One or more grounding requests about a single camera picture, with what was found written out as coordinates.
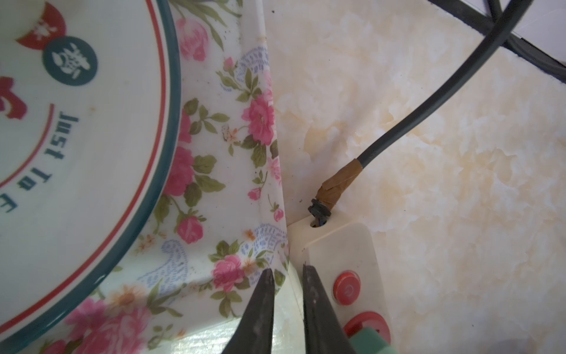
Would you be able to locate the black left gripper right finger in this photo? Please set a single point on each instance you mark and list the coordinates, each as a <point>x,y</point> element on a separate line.
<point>323,333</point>

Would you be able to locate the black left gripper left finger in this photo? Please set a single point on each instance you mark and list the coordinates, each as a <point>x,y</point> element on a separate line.
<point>254,333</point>

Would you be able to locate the green charger on strip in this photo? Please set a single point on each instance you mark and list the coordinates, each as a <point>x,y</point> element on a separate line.
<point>369,341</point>

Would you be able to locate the white power strip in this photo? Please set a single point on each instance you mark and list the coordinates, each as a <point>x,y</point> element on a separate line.
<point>342,252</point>

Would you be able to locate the floral placemat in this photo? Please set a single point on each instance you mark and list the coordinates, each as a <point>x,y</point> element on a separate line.
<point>219,220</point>

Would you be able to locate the white patterned plate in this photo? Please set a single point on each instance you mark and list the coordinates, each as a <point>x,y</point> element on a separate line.
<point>90,111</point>

